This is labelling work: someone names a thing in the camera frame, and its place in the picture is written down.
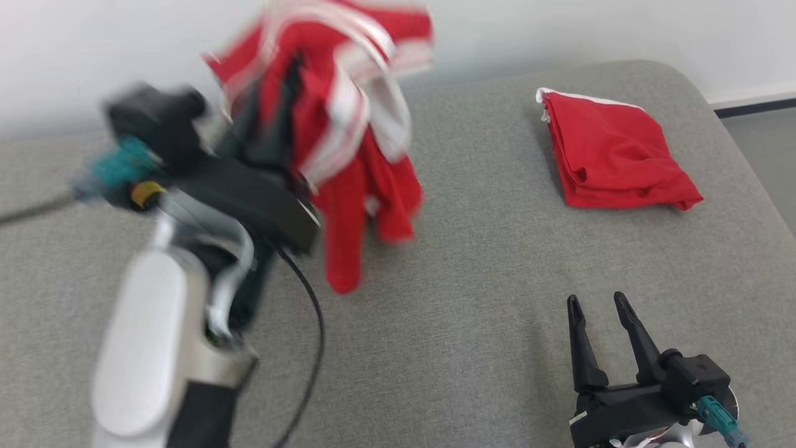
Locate red white basketball jersey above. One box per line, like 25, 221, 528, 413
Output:
202, 0, 436, 294

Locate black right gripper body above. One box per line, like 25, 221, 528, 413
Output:
569, 380, 694, 448

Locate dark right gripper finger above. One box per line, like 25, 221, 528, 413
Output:
567, 295, 609, 393
614, 291, 663, 383

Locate white black wall baseboard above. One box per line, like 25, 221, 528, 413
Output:
706, 87, 796, 119

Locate red Bulls 23 shorts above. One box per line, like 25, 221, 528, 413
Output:
536, 87, 705, 211

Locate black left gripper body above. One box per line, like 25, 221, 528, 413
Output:
168, 156, 321, 253

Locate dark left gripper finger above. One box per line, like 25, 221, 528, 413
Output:
233, 87, 268, 159
274, 56, 305, 169

